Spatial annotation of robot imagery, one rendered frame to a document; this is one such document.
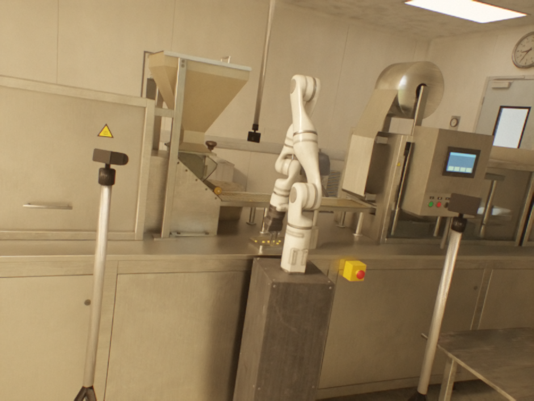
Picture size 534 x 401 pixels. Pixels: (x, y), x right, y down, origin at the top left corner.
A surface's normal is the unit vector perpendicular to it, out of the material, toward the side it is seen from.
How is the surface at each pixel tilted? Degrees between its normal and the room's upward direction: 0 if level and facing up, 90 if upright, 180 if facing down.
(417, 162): 90
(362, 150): 90
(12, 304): 90
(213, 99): 114
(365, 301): 90
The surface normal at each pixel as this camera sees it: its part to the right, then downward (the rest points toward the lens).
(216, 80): 0.30, 0.61
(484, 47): -0.91, -0.05
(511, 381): 0.15, -0.97
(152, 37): 0.39, 0.24
